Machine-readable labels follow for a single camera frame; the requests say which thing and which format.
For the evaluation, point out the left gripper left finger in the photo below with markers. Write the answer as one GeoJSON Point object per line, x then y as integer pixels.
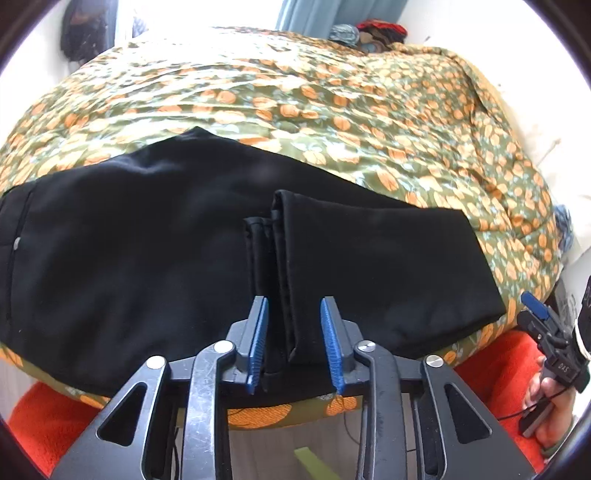
{"type": "Point", "coordinates": [170, 419]}

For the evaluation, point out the blue finger of the right gripper seen afar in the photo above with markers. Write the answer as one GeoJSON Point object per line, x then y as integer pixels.
{"type": "Point", "coordinates": [535, 306]}

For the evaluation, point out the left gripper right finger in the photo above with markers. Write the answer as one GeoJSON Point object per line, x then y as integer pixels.
{"type": "Point", "coordinates": [419, 418]}

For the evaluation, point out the black pants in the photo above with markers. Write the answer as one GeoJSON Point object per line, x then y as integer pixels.
{"type": "Point", "coordinates": [159, 251]}

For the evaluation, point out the blue denim clothing at right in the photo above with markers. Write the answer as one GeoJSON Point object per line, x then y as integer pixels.
{"type": "Point", "coordinates": [565, 231]}

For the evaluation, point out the red clothing pile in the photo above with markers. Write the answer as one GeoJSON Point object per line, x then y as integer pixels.
{"type": "Point", "coordinates": [375, 30]}

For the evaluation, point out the blue grey clothing pile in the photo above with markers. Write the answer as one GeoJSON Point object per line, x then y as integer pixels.
{"type": "Point", "coordinates": [345, 34]}

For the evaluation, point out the right hand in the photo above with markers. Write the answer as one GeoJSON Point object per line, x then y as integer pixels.
{"type": "Point", "coordinates": [552, 430]}

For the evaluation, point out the orange red rug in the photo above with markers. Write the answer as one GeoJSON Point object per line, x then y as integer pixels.
{"type": "Point", "coordinates": [46, 423]}

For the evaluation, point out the green orange patterned duvet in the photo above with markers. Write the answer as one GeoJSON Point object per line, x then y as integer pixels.
{"type": "Point", "coordinates": [416, 123]}

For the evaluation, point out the blue curtain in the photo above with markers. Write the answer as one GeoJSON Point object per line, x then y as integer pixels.
{"type": "Point", "coordinates": [315, 18]}

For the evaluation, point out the dark jacket hanging on wall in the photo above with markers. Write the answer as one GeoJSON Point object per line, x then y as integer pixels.
{"type": "Point", "coordinates": [88, 29]}

